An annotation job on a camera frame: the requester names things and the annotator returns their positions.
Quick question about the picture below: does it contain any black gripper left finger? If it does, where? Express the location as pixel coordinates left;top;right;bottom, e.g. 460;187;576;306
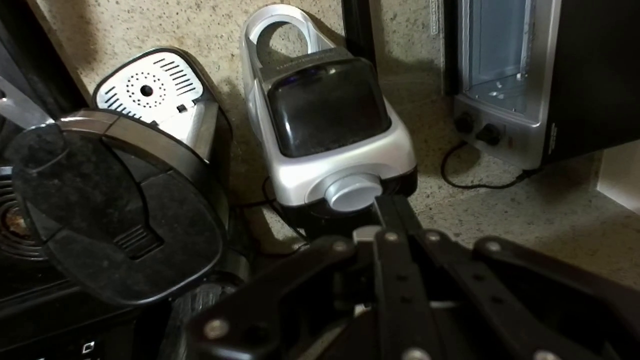
186;192;428;360

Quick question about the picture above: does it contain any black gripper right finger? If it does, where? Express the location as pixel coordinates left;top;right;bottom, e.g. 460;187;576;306
392;192;640;360

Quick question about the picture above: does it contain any silver round machine button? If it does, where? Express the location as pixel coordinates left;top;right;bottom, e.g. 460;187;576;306
323;169;386;213

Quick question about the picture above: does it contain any black silver coffee maker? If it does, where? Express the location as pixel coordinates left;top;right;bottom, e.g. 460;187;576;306
0;45;236;360
239;1;420;236

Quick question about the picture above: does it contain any silver black toaster oven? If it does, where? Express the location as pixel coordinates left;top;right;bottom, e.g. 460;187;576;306
443;0;640;171

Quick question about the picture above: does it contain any black toaster power cable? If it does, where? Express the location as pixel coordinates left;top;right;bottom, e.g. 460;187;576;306
438;138;544;192

